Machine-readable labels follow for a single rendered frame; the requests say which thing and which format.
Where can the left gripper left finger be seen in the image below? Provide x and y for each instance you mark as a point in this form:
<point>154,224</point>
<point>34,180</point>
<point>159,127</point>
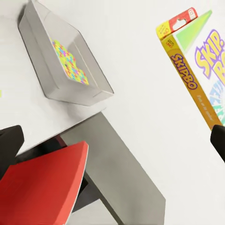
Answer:
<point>11,140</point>

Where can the desk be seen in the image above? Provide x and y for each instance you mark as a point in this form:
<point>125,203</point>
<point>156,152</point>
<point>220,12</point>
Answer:
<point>115,189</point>

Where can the board game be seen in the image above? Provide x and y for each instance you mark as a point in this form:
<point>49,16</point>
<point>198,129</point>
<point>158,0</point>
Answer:
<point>197,51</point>

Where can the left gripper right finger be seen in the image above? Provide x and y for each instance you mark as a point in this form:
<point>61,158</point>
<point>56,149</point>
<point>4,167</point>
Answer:
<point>217,139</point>

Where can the swivel chair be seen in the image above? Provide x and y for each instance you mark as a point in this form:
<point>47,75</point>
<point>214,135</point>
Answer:
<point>43,191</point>

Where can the toy box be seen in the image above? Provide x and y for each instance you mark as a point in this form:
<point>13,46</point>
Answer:
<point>39,27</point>

